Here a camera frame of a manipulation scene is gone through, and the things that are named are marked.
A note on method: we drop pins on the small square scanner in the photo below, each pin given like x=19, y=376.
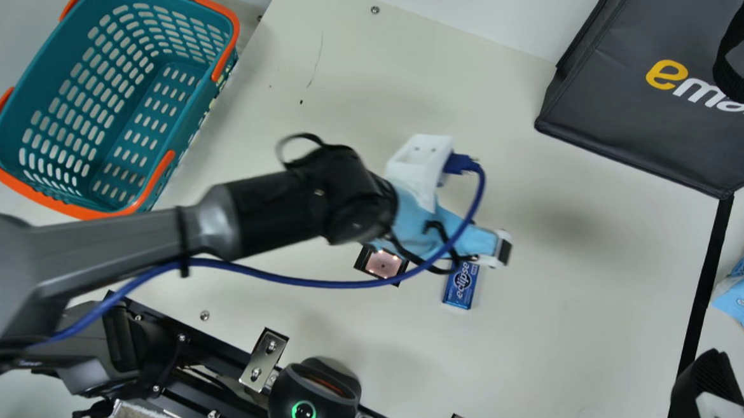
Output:
x=385, y=264

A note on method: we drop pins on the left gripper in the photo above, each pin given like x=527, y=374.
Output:
x=419, y=227

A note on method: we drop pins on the teal shopping basket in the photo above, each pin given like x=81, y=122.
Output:
x=66, y=91

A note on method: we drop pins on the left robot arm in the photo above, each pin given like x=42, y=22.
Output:
x=283, y=198

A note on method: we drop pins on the blue rectangular box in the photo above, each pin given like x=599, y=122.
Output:
x=461, y=287

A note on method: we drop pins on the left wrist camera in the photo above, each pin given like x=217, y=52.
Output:
x=419, y=164

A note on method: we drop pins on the black device with green light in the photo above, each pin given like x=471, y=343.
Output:
x=311, y=390

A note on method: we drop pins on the black strip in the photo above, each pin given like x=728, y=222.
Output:
x=705, y=296

